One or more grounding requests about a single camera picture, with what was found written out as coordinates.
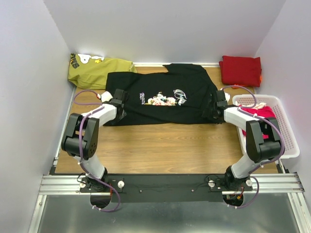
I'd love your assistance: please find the black floral t-shirt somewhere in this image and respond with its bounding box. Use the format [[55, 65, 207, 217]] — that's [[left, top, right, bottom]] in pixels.
[[106, 64, 220, 126]]

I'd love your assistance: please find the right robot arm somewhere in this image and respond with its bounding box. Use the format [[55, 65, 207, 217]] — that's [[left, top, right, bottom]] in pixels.
[[203, 90, 285, 190]]

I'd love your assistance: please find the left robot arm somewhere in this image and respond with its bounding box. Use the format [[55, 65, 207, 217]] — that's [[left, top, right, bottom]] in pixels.
[[61, 89, 128, 192]]

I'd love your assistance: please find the olive green folded t-shirt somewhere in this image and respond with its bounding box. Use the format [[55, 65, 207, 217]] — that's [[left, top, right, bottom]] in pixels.
[[68, 53, 137, 90]]

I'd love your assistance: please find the pink t-shirt in basket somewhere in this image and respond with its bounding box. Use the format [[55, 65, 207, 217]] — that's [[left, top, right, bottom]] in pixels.
[[240, 105, 277, 139]]

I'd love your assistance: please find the red folded t-shirt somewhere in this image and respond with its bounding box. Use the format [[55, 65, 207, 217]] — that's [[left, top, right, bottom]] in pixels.
[[219, 55, 262, 86]]

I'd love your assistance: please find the orange folded t-shirt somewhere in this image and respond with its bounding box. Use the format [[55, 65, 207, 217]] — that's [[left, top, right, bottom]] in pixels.
[[233, 75, 262, 88]]

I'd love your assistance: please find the white plastic basket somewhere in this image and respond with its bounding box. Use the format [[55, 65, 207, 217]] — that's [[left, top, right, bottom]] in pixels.
[[232, 94, 300, 159]]

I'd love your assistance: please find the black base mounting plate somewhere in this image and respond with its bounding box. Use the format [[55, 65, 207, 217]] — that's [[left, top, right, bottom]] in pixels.
[[78, 174, 253, 206]]

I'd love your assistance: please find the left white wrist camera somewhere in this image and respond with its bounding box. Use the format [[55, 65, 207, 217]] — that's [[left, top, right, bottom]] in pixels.
[[97, 91, 113, 103]]

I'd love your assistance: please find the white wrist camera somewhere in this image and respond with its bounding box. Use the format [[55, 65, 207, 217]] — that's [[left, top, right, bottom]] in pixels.
[[97, 91, 113, 103], [224, 91, 231, 102]]

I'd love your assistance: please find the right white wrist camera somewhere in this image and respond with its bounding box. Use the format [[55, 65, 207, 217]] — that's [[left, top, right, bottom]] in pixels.
[[224, 91, 231, 102]]

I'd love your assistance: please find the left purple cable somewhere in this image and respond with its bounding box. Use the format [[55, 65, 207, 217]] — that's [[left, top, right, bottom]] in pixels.
[[73, 89, 122, 213]]

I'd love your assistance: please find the aluminium frame rail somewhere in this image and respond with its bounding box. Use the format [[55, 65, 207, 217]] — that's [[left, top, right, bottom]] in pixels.
[[29, 164, 311, 233]]

